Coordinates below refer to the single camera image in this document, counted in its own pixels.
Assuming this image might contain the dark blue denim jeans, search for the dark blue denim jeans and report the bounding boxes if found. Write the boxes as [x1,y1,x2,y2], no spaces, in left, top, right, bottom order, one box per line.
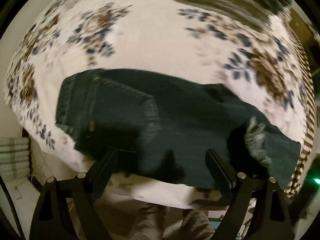
[56,69,300,189]

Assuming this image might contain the green striped folded blankets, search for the green striped folded blankets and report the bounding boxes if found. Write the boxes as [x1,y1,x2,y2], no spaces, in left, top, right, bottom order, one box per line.
[0,137,30,180]

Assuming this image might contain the white floral bed blanket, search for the white floral bed blanket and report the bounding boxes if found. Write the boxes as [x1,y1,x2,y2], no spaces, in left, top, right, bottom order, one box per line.
[4,0,315,197]

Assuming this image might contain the black cable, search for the black cable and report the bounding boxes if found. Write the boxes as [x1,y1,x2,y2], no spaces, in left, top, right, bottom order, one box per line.
[0,175,26,240]

